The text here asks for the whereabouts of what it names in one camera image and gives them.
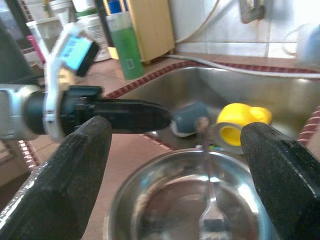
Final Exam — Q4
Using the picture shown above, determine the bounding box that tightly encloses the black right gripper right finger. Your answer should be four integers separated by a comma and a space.
239, 121, 320, 240

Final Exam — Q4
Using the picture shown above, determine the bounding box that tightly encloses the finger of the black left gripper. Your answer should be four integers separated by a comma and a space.
93, 98, 173, 134

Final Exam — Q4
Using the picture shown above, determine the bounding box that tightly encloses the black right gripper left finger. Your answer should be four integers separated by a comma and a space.
0, 115, 113, 240

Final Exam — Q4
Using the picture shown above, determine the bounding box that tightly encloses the blue grey mug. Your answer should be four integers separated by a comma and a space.
170, 100, 213, 138

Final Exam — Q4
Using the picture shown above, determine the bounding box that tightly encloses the yellow plastic cup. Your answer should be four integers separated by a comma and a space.
215, 102, 273, 147

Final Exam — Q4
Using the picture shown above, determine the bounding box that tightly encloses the green dish soap bottle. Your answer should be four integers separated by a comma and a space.
109, 11, 145, 81

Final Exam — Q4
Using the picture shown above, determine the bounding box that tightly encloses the white plastic jar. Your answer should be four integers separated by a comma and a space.
76, 9, 113, 63

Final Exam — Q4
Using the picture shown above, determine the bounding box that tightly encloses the steel fork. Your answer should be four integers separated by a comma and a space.
194, 116, 234, 240

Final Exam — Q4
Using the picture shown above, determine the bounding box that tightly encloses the shallow steel bowl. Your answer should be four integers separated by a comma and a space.
107, 147, 275, 240

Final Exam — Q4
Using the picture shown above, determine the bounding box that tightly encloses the beige water purifier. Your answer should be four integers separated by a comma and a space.
124, 0, 176, 63

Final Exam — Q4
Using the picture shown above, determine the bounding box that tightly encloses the steel sink basin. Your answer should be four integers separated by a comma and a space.
117, 65, 320, 157

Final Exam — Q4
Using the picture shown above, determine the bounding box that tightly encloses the white tube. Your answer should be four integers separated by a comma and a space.
174, 0, 222, 45

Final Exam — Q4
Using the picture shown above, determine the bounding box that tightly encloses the small white toothbrush cup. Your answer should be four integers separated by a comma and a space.
295, 23, 320, 70

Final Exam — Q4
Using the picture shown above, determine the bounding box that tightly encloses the hanging metal utensil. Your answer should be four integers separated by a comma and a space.
238, 0, 266, 25

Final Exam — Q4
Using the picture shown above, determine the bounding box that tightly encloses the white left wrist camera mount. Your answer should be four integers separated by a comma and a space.
41, 22, 101, 143

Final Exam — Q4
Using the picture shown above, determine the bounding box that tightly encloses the grey hose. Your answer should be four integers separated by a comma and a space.
162, 53, 320, 80

